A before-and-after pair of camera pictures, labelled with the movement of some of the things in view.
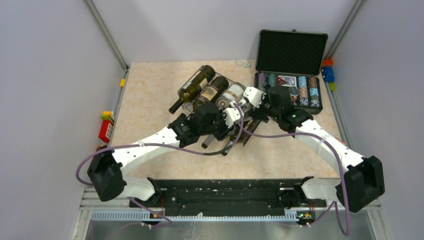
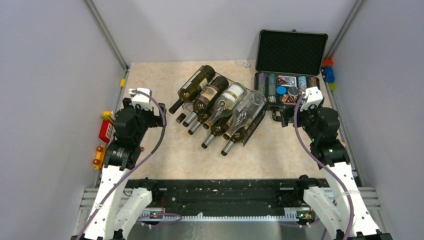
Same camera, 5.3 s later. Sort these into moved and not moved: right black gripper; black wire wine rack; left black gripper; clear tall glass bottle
Moved: right black gripper; left black gripper
Not moved: clear tall glass bottle; black wire wine rack
